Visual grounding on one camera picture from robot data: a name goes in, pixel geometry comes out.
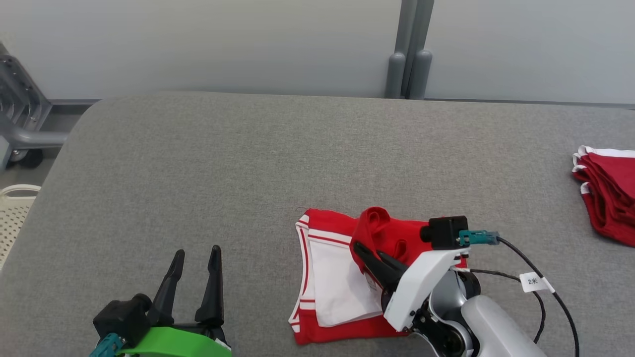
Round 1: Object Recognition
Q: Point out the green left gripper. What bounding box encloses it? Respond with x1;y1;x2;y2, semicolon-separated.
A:
119;245;233;357

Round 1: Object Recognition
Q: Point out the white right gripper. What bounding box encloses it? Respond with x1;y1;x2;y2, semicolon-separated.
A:
353;241;469;332

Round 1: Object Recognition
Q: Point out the red basketball jersey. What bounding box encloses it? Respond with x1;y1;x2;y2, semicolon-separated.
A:
289;207;470;346

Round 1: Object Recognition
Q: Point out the red shorts white stripe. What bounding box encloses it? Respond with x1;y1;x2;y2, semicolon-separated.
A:
572;145;635;248

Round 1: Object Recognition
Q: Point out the cream perforated laundry basket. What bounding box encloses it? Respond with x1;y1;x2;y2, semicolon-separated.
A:
0;184;42;271

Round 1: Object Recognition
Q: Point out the black cable teal plug right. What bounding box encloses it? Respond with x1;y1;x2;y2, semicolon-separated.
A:
459;230;581;357

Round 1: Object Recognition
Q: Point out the black cable teal plug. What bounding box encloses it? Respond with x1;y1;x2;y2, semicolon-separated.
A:
88;332;126;357
459;230;581;357

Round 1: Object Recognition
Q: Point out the black cable teal plug left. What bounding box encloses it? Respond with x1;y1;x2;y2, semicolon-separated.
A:
88;332;126;357

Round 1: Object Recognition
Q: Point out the white paper tag right cable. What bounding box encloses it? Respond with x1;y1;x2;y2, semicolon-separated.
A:
519;272;556;294

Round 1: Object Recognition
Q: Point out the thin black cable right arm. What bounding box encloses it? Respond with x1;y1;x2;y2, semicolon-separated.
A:
469;269;547;344

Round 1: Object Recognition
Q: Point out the grey partition post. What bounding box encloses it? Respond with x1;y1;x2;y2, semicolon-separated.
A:
409;0;435;100
386;0;416;99

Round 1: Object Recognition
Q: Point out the grey metal cart frame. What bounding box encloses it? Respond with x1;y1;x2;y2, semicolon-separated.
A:
0;42;70;170

